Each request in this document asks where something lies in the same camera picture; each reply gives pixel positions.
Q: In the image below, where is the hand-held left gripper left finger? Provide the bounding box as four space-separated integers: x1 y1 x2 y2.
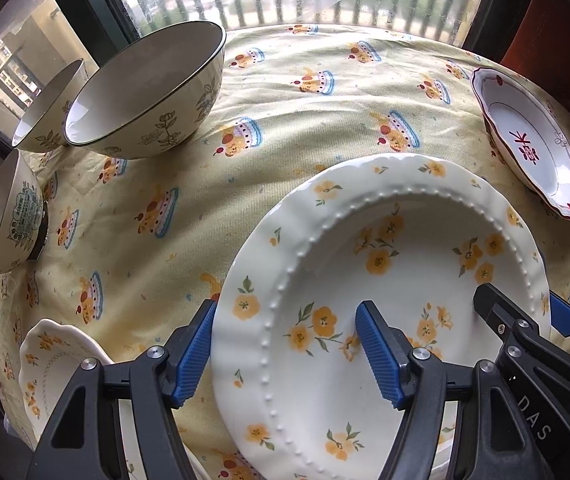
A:
25 299 218 480

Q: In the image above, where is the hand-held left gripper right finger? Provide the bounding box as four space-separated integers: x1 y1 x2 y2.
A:
355 301 528 480

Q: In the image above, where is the large yellow flower plate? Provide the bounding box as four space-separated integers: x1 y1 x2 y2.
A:
212 155 552 479

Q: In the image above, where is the large floral bowl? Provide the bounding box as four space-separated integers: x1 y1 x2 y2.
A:
63 21 227 161

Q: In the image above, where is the small scalloped flower plate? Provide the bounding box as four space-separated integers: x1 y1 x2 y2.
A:
19 317 130 461

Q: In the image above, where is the red rimmed white plate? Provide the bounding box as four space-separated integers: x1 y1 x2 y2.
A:
471 66 570 222

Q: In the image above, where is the small green print bowl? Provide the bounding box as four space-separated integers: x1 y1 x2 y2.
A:
0 150 48 277

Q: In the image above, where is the yellow printed tablecloth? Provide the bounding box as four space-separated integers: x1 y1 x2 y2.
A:
0 23 570 480

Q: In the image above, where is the red curtain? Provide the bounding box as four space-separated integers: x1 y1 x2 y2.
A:
498 0 570 128

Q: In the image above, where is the medium floral bowl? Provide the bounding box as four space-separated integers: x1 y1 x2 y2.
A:
12 58 86 153

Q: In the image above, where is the apartment building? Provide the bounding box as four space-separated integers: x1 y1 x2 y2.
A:
0 10 73 128

